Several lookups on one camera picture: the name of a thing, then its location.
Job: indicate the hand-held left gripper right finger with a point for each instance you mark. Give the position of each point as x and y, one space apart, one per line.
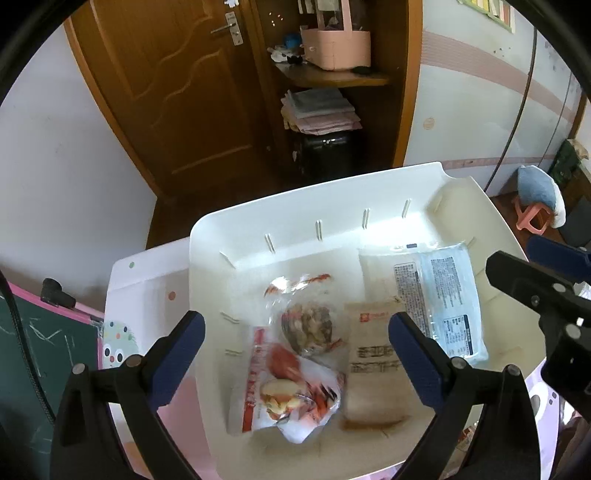
415 364

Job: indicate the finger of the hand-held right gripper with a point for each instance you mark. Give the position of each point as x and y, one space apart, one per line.
521 279
558 258

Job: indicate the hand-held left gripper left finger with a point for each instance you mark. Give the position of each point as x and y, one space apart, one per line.
182 350

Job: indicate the red white snack packet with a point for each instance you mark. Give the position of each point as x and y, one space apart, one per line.
281 392

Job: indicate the clear puffed snack packet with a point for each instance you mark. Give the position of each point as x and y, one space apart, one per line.
309 323

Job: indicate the white plastic tray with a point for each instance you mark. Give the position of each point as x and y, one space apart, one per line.
323 267

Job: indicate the brown paper snack packet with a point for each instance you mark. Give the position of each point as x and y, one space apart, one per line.
369 369

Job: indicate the pink plastic stool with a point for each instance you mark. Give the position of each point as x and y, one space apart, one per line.
526 217

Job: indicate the white printed play table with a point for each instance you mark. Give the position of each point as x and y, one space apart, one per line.
147 286

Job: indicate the white blue snack packet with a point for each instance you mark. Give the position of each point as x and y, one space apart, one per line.
448 286

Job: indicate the green cloth bag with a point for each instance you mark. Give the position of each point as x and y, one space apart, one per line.
565 161

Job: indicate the black chalkboard clip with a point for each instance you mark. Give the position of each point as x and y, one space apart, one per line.
53 288

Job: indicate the black suitcase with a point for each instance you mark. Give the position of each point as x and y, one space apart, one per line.
323 152

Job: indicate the brown wooden door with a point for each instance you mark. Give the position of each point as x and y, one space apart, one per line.
161 92

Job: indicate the stack of folded cloths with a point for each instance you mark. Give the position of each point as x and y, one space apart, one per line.
318 110

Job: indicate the wooden corner shelf cabinet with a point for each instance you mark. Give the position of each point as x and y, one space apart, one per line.
332 79

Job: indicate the pink storage basket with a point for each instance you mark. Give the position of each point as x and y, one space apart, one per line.
337 48

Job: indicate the small white plush toy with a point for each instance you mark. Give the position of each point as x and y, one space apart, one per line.
281 55

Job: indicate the small blue toy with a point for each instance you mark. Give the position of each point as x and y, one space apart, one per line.
292 40

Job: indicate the green chalkboard with pink frame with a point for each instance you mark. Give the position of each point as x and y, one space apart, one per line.
60 341

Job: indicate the wall poster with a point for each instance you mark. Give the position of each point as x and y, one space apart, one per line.
494 14

